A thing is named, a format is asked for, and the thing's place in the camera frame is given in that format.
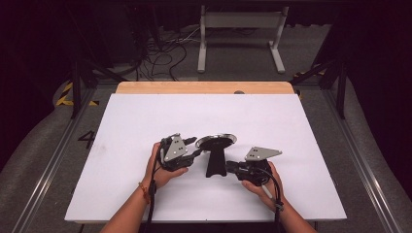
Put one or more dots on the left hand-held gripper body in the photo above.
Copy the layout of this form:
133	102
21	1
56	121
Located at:
175	150

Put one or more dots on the black metal stand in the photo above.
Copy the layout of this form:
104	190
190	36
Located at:
340	90
76	87

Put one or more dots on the white board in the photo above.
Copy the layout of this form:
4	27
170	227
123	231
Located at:
210	113

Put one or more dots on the person's dark clothing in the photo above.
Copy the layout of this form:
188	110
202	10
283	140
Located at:
210	228

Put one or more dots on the aluminium floor rail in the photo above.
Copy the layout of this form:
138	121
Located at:
362	161
48	168

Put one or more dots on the person's left hand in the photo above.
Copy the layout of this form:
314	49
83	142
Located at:
162	178

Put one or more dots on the person's right hand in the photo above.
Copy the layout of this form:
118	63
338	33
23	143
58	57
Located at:
270	194

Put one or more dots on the yellow and black floor tape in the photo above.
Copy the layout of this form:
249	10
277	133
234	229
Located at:
66	102
307	73

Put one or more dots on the white metal stand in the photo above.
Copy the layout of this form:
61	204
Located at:
241	20

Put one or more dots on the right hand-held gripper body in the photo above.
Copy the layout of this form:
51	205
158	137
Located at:
256	170

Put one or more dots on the wooden table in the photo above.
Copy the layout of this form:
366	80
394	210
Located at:
194	87

